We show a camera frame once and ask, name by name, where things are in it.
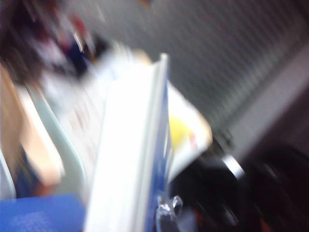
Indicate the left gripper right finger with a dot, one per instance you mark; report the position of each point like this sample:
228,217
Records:
173,217

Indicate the blue paperback book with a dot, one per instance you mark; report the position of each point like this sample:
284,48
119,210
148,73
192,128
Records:
125,145

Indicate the light blue desk organizer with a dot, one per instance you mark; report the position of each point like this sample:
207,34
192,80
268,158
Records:
65,149

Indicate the beige yellow paperback book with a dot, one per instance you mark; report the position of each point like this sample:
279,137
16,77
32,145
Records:
29,135

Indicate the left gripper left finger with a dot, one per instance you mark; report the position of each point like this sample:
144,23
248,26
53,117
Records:
38,215

